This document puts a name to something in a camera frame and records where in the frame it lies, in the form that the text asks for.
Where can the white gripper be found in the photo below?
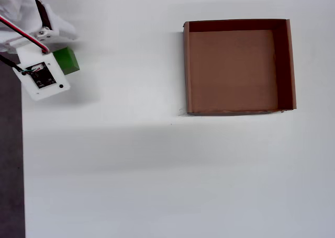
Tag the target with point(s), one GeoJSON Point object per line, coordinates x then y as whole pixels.
{"type": "Point", "coordinates": [46, 34]}

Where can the green cube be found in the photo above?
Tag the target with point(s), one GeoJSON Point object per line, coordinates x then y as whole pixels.
{"type": "Point", "coordinates": [68, 61]}

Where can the brown cardboard box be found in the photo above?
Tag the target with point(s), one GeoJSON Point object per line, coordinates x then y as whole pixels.
{"type": "Point", "coordinates": [230, 70]}

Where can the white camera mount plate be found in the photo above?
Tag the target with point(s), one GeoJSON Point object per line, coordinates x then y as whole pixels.
{"type": "Point", "coordinates": [60, 78]}

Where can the black camera circuit board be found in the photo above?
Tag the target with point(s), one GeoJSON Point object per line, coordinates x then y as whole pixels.
{"type": "Point", "coordinates": [42, 77]}

